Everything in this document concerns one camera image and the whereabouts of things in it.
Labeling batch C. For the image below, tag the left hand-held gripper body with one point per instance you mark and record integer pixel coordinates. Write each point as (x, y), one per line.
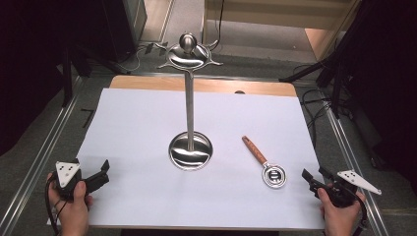
(67, 178)

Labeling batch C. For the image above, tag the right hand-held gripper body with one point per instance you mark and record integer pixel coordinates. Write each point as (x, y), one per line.
(347, 190)

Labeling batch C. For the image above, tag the stainless steel utensil rack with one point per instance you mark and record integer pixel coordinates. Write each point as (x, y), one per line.
(189, 108)

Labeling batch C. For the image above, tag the person's right hand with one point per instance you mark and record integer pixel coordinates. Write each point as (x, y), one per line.
(341, 219)

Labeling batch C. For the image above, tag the person's left hand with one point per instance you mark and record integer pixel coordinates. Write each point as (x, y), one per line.
(73, 213)

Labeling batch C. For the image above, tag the white paper sheet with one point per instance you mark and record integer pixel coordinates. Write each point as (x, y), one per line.
(131, 137)

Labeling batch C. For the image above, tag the black metal stand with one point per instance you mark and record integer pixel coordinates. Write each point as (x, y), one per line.
(67, 75)
(336, 65)

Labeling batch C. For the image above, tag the black curtain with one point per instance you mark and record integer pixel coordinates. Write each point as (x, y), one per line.
(29, 65)
(390, 82)

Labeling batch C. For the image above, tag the dark cabinet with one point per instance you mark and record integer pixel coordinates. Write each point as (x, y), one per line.
(128, 26)

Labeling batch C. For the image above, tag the beige wooden furniture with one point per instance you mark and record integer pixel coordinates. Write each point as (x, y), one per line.
(262, 13)

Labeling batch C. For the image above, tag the metal floor rail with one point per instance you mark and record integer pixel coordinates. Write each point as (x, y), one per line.
(357, 170)
(36, 164)

